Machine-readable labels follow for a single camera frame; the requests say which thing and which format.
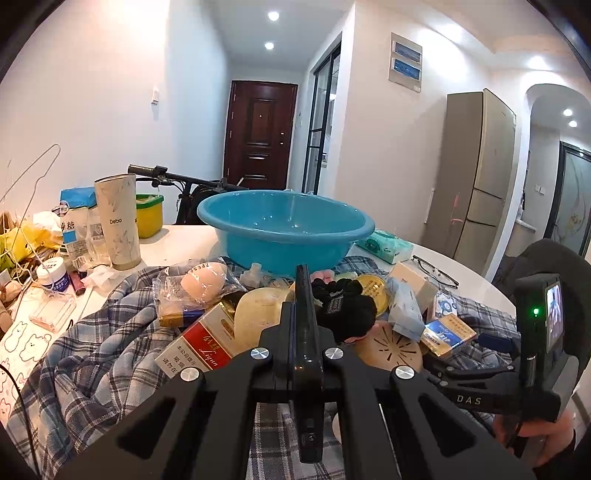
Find small gold blue box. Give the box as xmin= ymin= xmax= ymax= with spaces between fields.
xmin=159 ymin=311 xmax=208 ymax=328

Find green tissue pack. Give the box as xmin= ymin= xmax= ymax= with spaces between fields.
xmin=355 ymin=230 xmax=415 ymax=265

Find pink handled broom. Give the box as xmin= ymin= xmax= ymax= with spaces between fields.
xmin=450 ymin=193 xmax=463 ymax=259

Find round beige perforated lid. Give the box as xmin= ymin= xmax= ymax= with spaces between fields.
xmin=358 ymin=322 xmax=423 ymax=371

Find round gold tin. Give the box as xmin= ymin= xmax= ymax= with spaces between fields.
xmin=355 ymin=274 xmax=392 ymax=319

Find yellow container with green lid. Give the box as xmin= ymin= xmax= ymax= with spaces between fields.
xmin=135 ymin=194 xmax=164 ymax=239

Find white tumbler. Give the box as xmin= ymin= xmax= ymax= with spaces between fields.
xmin=95 ymin=174 xmax=142 ymax=271

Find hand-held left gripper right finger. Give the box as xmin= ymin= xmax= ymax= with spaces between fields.
xmin=316 ymin=318 xmax=536 ymax=480

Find blue plastic basin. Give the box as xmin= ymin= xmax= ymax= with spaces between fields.
xmin=197 ymin=189 xmax=376 ymax=278

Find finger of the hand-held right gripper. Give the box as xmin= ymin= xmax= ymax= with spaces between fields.
xmin=421 ymin=353 xmax=522 ymax=393
xmin=475 ymin=333 xmax=520 ymax=365

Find white jar with blue label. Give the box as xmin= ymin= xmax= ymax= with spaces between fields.
xmin=36 ymin=258 xmax=70 ymax=292

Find bicycle handlebar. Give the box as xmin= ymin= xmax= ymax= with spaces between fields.
xmin=128 ymin=164 xmax=250 ymax=227

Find wire hanger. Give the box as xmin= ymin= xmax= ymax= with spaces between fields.
xmin=0 ymin=143 xmax=63 ymax=278

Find bear print sheet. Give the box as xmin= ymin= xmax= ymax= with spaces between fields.
xmin=0 ymin=318 xmax=54 ymax=407

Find beige cardboard box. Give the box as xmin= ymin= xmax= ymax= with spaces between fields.
xmin=390 ymin=261 xmax=437 ymax=308

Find frosted glass door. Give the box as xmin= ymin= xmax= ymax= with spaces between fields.
xmin=544 ymin=141 xmax=591 ymax=261

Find white round desktop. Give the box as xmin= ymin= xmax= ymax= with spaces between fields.
xmin=0 ymin=224 xmax=518 ymax=370

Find beige refrigerator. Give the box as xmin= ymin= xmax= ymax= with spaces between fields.
xmin=422 ymin=89 xmax=517 ymax=278

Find yellow plastic bag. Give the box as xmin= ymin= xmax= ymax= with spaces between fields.
xmin=0 ymin=219 xmax=61 ymax=268

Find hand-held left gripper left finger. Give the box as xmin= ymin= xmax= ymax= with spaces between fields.
xmin=55 ymin=300 xmax=296 ymax=480

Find yellow blue cigarette pack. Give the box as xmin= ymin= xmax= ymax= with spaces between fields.
xmin=420 ymin=314 xmax=477 ymax=358

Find red white cigarette carton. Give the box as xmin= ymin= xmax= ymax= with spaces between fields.
xmin=154 ymin=302 xmax=259 ymax=384

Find blue wet wipes pack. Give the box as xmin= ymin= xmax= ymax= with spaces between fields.
xmin=385 ymin=277 xmax=426 ymax=342

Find bagged beige makeup sponge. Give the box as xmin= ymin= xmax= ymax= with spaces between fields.
xmin=152 ymin=261 xmax=247 ymax=324

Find blue white sugar bag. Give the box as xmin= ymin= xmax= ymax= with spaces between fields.
xmin=60 ymin=186 xmax=100 ymax=259

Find clear plastic box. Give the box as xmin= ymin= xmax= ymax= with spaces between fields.
xmin=28 ymin=295 xmax=77 ymax=333

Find black framed glass door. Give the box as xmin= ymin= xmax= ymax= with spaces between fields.
xmin=302 ymin=42 xmax=342 ymax=195

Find person's right hand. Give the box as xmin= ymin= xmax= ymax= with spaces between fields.
xmin=493 ymin=405 xmax=576 ymax=464

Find brown door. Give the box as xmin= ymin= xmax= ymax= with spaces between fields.
xmin=223 ymin=80 xmax=297 ymax=192

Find grey wall panel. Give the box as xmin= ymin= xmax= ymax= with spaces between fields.
xmin=390 ymin=32 xmax=423 ymax=93

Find blue plaid shirt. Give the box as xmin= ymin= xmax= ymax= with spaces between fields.
xmin=7 ymin=254 xmax=518 ymax=480

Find black eyeglasses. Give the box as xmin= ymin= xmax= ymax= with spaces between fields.
xmin=412 ymin=255 xmax=459 ymax=289

